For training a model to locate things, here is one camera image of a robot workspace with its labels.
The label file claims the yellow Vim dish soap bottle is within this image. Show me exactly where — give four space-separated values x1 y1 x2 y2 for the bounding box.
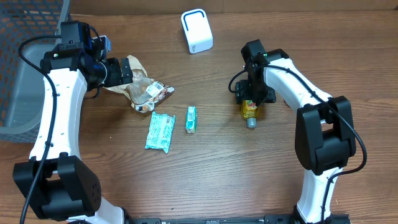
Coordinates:
241 100 259 129

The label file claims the cream brown bread bag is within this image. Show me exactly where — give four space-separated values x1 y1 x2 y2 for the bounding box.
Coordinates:
106 55 175 113

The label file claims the small teal white box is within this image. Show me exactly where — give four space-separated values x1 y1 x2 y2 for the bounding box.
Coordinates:
185 106 197 134

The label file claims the light teal snack packet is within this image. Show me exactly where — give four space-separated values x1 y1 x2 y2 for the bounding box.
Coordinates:
145 111 175 154

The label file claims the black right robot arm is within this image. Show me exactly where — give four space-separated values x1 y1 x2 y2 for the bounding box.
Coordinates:
228 40 356 223

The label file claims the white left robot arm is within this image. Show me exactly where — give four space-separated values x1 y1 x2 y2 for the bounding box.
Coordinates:
13 21 132 223

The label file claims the white barcode scanner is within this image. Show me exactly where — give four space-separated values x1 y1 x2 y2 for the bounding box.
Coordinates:
180 9 213 54

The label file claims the dark grey plastic basket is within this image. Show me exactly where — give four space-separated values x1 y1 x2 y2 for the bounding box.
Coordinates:
1 0 70 142

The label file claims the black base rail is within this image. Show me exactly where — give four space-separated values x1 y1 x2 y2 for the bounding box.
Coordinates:
130 213 352 224

